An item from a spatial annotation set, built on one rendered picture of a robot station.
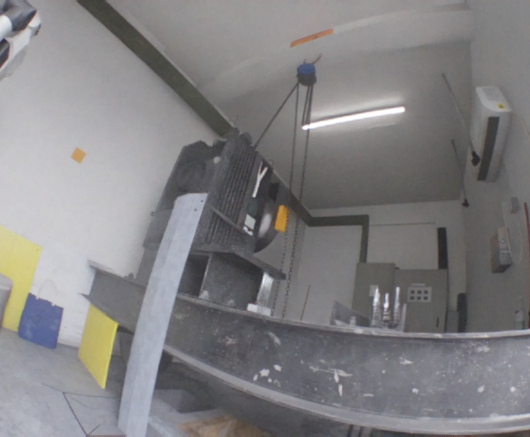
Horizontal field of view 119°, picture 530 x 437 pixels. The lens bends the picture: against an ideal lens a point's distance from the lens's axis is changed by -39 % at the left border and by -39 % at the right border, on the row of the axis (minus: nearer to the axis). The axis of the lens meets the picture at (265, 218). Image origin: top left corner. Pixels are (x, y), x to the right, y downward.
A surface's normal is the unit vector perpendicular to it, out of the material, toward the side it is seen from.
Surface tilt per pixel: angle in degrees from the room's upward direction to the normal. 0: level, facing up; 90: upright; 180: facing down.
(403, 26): 180
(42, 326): 91
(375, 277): 90
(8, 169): 90
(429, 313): 90
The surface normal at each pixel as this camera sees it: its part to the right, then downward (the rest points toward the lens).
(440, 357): -0.52, -0.44
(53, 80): 0.83, -0.04
